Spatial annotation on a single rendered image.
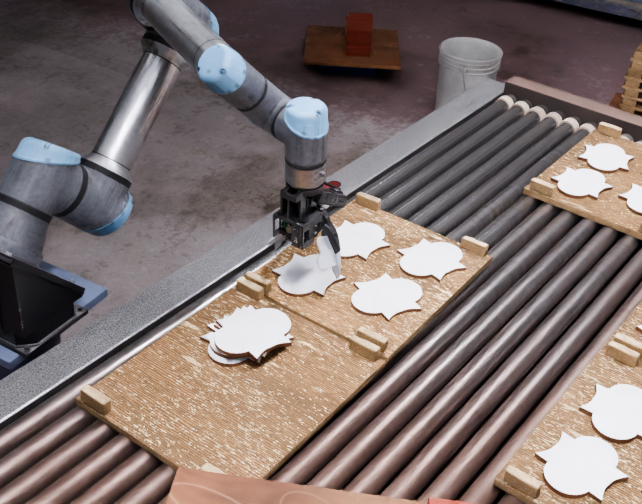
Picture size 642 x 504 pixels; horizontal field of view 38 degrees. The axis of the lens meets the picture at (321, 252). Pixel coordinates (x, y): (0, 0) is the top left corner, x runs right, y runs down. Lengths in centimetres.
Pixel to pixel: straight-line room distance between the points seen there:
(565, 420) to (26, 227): 103
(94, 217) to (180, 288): 23
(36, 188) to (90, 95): 294
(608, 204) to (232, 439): 111
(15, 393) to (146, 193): 232
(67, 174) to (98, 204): 10
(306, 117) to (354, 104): 308
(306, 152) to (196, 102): 304
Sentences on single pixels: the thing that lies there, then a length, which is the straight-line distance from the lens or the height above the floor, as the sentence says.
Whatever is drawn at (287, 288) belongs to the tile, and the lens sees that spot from 179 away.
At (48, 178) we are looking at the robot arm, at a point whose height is 112.
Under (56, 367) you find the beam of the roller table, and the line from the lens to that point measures 169.
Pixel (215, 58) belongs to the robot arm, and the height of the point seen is 140.
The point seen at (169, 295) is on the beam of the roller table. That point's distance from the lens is 183.
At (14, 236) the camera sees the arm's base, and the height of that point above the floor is 104.
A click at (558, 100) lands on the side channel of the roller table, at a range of 266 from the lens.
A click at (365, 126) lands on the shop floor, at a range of 446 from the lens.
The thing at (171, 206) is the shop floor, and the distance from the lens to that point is 380.
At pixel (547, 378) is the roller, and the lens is 172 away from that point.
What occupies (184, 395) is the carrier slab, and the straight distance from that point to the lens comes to 158.
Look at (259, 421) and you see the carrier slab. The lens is 153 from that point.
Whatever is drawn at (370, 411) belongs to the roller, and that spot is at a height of 91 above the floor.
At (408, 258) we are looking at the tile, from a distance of 190.
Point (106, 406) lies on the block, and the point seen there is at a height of 96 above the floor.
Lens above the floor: 203
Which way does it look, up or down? 35 degrees down
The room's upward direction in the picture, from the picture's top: 3 degrees clockwise
